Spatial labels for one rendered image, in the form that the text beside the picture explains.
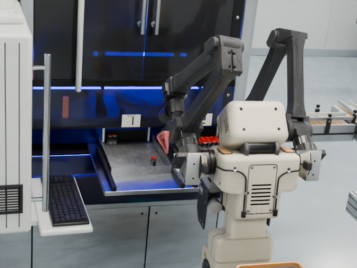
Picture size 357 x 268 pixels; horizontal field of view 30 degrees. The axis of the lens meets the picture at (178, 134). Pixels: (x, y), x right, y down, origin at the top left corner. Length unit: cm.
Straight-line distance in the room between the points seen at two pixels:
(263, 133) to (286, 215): 234
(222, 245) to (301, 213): 225
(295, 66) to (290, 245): 189
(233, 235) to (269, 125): 41
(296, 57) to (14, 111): 104
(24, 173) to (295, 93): 102
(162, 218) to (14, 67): 130
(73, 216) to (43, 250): 67
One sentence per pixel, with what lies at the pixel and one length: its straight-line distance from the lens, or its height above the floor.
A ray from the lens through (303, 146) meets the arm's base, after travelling 239.
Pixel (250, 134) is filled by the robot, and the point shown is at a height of 130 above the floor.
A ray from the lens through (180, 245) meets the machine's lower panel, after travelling 337.
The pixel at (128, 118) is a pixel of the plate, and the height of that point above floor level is 103.
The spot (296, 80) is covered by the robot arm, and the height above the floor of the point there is 141.
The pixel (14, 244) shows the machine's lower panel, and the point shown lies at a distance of 320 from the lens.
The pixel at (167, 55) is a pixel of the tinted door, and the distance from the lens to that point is 294.
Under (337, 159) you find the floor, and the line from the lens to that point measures 555.
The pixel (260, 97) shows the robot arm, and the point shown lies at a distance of 272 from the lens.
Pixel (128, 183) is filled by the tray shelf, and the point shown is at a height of 88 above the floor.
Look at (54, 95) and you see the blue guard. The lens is 290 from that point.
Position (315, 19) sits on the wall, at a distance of 846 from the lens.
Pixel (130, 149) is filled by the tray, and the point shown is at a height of 88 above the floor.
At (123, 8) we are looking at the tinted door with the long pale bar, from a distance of 284.
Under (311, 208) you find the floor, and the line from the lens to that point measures 468.
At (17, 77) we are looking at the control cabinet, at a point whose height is 140.
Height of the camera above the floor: 211
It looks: 22 degrees down
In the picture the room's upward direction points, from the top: 6 degrees clockwise
